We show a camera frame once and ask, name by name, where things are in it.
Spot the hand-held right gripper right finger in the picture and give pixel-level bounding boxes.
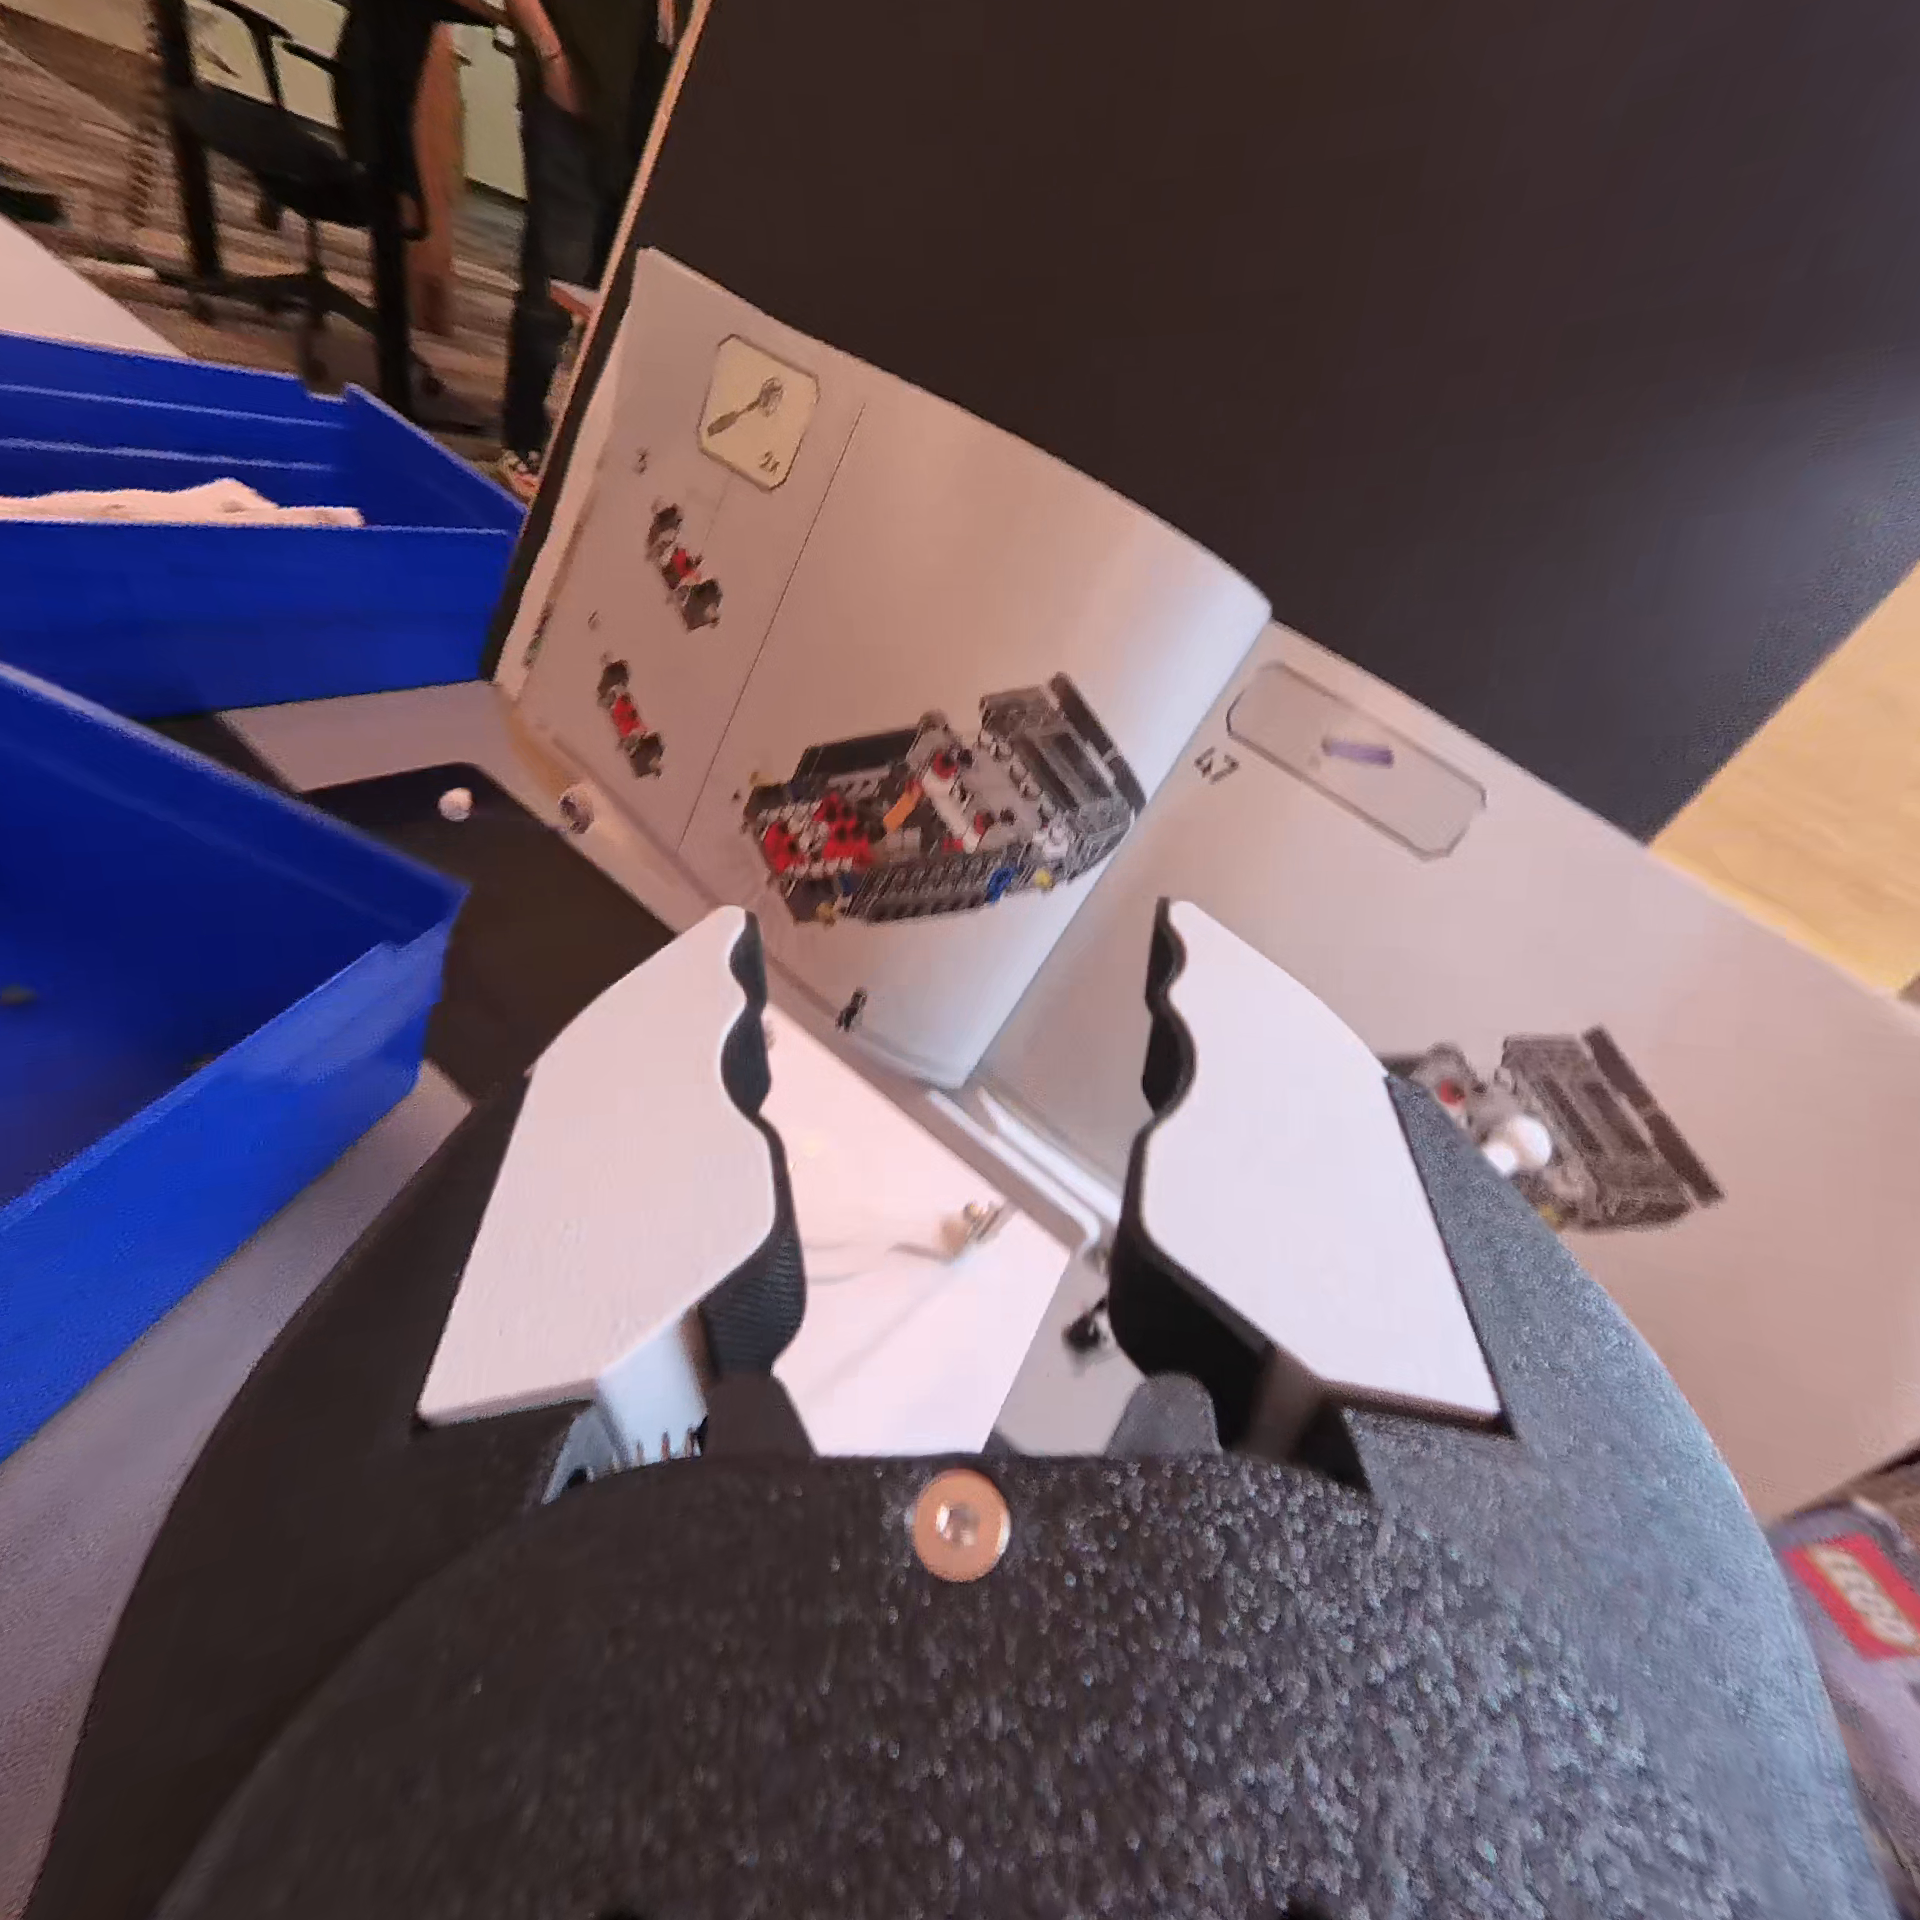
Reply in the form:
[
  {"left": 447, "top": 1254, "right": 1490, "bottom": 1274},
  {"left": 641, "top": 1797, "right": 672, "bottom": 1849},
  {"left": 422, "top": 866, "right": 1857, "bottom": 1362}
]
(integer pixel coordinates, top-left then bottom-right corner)
[{"left": 1111, "top": 895, "right": 1508, "bottom": 1454}]

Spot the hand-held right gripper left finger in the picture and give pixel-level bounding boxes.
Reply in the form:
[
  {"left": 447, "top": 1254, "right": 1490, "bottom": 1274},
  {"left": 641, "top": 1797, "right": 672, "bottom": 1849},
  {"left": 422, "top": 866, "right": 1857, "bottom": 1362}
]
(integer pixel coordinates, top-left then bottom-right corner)
[{"left": 419, "top": 909, "right": 808, "bottom": 1450}]

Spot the blue plastic bin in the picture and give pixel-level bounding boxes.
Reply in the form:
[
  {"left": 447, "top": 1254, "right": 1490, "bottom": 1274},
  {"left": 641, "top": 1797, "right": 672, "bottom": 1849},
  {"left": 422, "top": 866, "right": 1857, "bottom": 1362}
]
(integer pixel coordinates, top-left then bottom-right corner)
[
  {"left": 0, "top": 331, "right": 529, "bottom": 723},
  {"left": 0, "top": 660, "right": 471, "bottom": 1460}
]

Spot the lego set box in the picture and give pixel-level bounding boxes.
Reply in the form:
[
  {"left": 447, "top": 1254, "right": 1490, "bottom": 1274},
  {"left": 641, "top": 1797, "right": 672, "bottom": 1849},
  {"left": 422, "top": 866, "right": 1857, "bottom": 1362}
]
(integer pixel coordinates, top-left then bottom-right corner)
[{"left": 1772, "top": 1485, "right": 1920, "bottom": 1818}]

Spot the white book stand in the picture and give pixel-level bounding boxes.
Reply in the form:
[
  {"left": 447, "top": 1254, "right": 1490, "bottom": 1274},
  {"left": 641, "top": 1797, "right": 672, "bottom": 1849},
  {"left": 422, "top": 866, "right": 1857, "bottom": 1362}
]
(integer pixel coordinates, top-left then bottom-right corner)
[{"left": 227, "top": 686, "right": 1178, "bottom": 1460}]

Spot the beige wooden chair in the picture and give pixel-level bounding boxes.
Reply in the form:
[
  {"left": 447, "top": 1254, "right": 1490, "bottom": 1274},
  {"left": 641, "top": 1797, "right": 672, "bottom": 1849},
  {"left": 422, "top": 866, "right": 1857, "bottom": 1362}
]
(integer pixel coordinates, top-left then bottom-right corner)
[{"left": 1651, "top": 565, "right": 1920, "bottom": 998}]

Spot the open instruction booklet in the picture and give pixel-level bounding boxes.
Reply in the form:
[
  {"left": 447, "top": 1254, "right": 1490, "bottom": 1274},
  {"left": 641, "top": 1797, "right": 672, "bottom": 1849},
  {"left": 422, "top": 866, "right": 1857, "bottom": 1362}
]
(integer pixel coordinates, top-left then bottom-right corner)
[{"left": 481, "top": 246, "right": 1920, "bottom": 1517}]

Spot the black partition panel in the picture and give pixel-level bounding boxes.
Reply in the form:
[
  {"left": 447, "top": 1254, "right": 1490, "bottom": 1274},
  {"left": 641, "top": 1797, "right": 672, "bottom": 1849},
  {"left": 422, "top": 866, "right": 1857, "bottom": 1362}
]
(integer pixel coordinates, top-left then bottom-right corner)
[{"left": 631, "top": 0, "right": 1920, "bottom": 842}]

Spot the black swivel office chair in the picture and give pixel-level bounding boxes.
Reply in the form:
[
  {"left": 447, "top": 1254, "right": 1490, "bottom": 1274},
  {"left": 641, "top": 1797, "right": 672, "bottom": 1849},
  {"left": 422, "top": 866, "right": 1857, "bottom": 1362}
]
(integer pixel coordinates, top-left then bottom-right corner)
[{"left": 145, "top": 0, "right": 428, "bottom": 339}]

